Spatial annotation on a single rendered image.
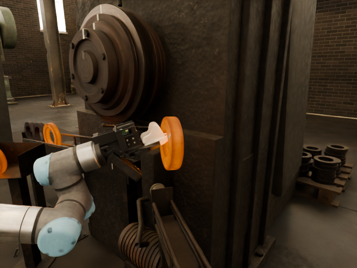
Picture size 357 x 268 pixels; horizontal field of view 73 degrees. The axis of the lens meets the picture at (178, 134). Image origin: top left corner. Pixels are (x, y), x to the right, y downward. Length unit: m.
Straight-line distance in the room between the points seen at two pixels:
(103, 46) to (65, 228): 0.61
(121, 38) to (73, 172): 0.51
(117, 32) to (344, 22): 6.18
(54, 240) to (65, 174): 0.17
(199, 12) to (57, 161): 0.66
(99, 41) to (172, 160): 0.52
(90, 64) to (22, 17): 10.74
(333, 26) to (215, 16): 6.02
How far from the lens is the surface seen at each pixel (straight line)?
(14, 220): 0.61
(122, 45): 0.94
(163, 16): 1.04
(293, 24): 1.47
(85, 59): 1.01
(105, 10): 1.07
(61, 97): 8.15
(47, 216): 0.60
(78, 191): 0.69
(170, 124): 0.63
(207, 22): 0.91
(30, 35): 11.67
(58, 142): 1.71
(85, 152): 0.65
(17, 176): 1.42
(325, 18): 6.89
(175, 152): 0.62
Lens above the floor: 1.11
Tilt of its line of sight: 15 degrees down
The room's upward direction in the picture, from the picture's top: straight up
